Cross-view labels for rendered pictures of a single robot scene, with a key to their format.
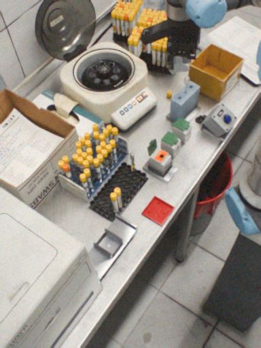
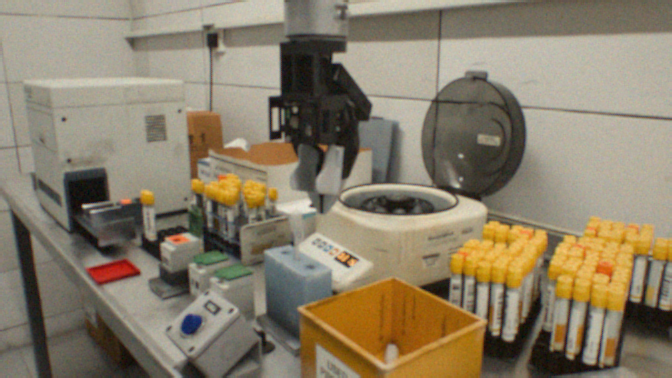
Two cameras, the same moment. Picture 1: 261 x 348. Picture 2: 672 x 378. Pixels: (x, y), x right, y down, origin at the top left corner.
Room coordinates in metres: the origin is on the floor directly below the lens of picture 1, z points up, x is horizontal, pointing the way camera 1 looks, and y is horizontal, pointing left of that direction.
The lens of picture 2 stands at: (1.00, -0.76, 1.22)
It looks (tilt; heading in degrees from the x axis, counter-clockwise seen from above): 14 degrees down; 101
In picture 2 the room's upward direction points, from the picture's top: straight up
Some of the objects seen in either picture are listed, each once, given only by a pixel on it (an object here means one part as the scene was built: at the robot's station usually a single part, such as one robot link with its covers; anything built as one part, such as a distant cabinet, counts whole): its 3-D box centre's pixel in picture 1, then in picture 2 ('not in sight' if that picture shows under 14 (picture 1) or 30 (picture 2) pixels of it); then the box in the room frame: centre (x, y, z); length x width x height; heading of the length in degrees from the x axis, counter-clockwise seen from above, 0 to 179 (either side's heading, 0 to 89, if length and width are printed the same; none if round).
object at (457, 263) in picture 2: not in sight; (454, 297); (1.03, -0.16, 0.93); 0.02 x 0.02 x 0.11
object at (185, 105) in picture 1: (184, 103); (297, 295); (0.84, -0.18, 0.92); 0.10 x 0.07 x 0.10; 136
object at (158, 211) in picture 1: (158, 211); (113, 271); (0.49, -0.06, 0.88); 0.07 x 0.07 x 0.01; 51
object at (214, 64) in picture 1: (215, 73); (388, 358); (0.96, -0.30, 0.93); 0.13 x 0.13 x 0.10; 47
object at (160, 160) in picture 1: (160, 162); (181, 258); (0.63, -0.08, 0.92); 0.05 x 0.04 x 0.06; 51
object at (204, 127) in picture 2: not in sight; (172, 138); (0.16, 0.78, 0.97); 0.31 x 0.23 x 0.18; 135
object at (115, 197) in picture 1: (117, 183); (179, 224); (0.56, 0.05, 0.93); 0.17 x 0.09 x 0.11; 142
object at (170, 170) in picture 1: (160, 166); (182, 274); (0.63, -0.08, 0.89); 0.09 x 0.05 x 0.04; 51
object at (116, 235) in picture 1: (103, 251); (99, 216); (0.37, 0.09, 0.92); 0.21 x 0.07 x 0.05; 141
